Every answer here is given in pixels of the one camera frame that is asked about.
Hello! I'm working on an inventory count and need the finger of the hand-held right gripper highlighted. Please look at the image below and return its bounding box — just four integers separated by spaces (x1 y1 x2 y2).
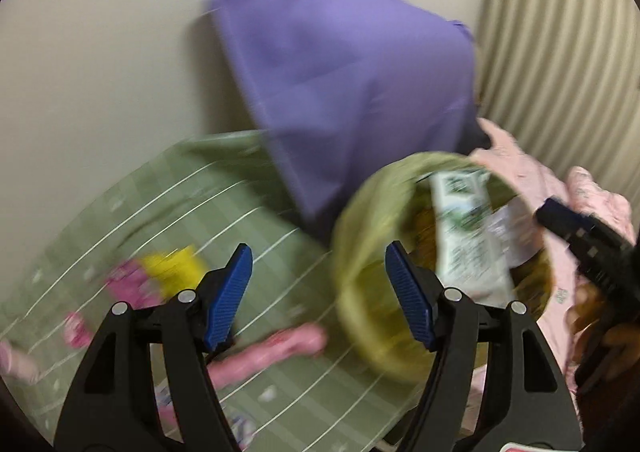
534 197 601 246

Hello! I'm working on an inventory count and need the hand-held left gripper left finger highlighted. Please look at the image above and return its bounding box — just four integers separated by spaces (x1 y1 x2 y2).
52 243 254 452

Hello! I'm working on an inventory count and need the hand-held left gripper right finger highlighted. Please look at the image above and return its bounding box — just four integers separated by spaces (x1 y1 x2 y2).
384 240 585 452

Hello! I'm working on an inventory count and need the small yellow candy packet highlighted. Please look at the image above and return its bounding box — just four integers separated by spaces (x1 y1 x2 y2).
137 246 207 294

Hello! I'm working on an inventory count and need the green white carton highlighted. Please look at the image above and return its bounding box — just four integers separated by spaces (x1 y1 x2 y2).
430 169 514 309

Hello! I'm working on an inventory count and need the pink candy wrapper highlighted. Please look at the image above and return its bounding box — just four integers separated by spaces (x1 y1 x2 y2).
106 259 162 309
64 311 94 349

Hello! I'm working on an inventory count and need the person's right hand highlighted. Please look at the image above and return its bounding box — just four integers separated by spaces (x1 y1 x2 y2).
569 283 640 364

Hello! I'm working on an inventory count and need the clear plastic wrapper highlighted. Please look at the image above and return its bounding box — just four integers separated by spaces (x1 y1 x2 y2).
487 204 544 266

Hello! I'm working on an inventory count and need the green checked tablecloth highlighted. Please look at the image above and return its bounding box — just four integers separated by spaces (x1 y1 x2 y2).
0 129 416 452

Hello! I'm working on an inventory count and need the pink caterpillar toy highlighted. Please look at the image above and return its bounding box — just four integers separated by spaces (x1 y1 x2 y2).
206 323 329 389

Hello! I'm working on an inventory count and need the pink floral blanket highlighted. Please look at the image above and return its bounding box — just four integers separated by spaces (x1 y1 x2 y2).
450 118 638 452

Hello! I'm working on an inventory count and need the striped curtain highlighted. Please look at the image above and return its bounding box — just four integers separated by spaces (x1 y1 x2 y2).
475 0 640 213

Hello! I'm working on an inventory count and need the pale pink wrapper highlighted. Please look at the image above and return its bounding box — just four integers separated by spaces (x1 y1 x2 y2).
0 342 42 386

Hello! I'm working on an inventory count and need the purple pillow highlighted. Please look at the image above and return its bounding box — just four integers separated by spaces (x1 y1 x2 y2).
205 0 493 243

